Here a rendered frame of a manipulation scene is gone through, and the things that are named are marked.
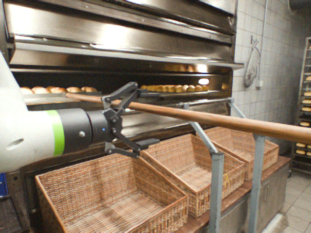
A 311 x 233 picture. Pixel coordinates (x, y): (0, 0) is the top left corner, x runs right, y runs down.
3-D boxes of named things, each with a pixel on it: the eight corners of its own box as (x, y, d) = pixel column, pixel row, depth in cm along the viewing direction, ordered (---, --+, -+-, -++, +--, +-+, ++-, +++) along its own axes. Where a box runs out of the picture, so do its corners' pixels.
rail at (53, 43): (14, 41, 76) (13, 43, 78) (244, 65, 193) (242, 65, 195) (13, 36, 76) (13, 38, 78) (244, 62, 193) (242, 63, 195)
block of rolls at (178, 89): (138, 90, 227) (138, 85, 226) (169, 89, 259) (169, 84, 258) (180, 92, 183) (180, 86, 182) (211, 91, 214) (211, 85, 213)
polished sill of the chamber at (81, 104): (13, 112, 96) (12, 104, 95) (222, 94, 214) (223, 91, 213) (16, 114, 92) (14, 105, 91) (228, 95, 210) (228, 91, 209)
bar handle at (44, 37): (18, 45, 80) (17, 47, 81) (98, 53, 102) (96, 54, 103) (15, 30, 80) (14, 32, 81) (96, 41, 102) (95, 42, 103)
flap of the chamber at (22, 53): (15, 48, 76) (8, 63, 92) (244, 67, 194) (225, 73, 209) (14, 41, 76) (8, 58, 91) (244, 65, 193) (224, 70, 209)
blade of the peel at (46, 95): (101, 94, 156) (101, 91, 156) (13, 99, 120) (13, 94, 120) (82, 92, 183) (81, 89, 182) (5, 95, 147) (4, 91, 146)
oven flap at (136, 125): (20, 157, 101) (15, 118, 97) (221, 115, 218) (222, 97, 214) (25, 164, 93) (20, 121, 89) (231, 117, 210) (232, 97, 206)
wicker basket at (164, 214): (38, 227, 102) (32, 174, 97) (131, 187, 140) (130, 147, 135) (82, 303, 68) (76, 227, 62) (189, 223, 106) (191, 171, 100)
